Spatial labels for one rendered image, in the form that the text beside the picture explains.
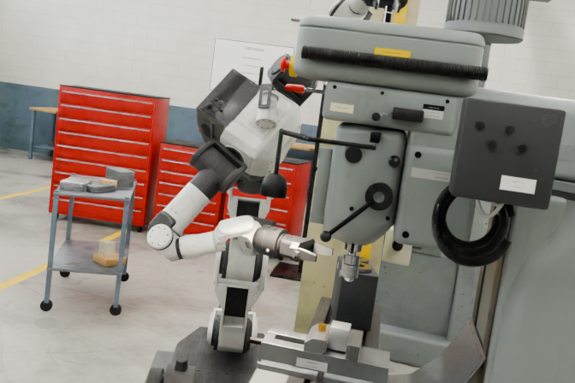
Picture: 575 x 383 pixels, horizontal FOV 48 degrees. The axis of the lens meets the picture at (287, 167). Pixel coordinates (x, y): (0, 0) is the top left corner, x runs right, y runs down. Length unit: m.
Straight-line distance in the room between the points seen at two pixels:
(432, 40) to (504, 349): 0.77
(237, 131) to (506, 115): 0.96
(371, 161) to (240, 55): 9.52
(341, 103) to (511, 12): 0.47
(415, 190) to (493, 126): 0.34
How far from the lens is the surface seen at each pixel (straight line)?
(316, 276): 3.62
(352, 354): 1.75
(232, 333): 2.63
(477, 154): 1.39
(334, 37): 1.63
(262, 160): 2.06
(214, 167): 2.00
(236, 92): 2.14
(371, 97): 1.63
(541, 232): 1.64
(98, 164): 7.03
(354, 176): 1.66
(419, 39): 1.63
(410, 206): 1.65
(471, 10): 1.69
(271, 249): 1.86
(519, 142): 1.40
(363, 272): 2.15
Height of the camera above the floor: 1.68
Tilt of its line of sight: 7 degrees down
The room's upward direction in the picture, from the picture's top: 8 degrees clockwise
